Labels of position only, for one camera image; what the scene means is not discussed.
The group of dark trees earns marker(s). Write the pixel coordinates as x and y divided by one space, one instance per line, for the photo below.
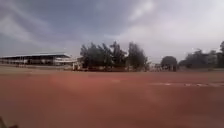
100 57

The round dark tree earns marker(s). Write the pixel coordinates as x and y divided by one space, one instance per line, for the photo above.
169 62

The long flat-roofed building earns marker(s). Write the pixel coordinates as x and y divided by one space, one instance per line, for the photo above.
33 59

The row of trees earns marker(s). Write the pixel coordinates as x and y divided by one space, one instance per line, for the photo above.
200 60

